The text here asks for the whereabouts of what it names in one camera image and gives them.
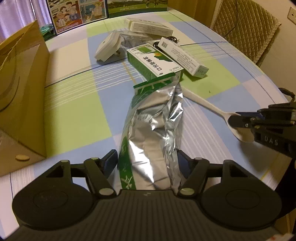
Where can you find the green plastic bag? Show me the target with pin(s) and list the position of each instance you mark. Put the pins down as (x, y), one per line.
(47, 31)

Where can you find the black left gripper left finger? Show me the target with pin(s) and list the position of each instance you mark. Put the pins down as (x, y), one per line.
(97, 171)

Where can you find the quilted tan chair cushion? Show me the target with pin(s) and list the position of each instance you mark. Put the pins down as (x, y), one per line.
(248, 27)

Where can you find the white square night light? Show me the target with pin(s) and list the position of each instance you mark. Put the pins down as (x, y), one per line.
(109, 46)

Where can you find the white wall socket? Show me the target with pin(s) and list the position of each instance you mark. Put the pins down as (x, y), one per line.
(292, 15)

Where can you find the white plastic spoon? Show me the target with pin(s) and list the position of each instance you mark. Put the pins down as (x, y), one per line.
(242, 134)

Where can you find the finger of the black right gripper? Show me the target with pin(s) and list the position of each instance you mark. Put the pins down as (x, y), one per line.
(242, 121)
(250, 114)

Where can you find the blue cartoon milk carton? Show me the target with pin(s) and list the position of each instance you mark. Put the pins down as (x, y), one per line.
(69, 14)

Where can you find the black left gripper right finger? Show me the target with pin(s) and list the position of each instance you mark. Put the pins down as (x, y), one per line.
(195, 173)

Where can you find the silver green foil bag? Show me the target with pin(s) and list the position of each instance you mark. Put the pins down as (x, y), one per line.
(151, 136)

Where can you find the long white medicine box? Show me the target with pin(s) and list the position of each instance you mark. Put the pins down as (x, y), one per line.
(188, 62)

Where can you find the white green tablet box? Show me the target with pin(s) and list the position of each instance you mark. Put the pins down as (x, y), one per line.
(147, 27)

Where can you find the clear bag with white plug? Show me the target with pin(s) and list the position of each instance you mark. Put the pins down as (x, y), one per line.
(132, 39)

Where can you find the pink curtain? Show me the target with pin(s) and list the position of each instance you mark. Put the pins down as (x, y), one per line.
(17, 14)

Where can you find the pure milk cow carton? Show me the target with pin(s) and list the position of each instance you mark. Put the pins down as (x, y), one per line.
(125, 7)

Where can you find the brown cardboard box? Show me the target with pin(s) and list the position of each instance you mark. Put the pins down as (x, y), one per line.
(24, 64)

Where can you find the green white spray medicine box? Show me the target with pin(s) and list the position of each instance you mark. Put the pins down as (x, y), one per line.
(152, 63)

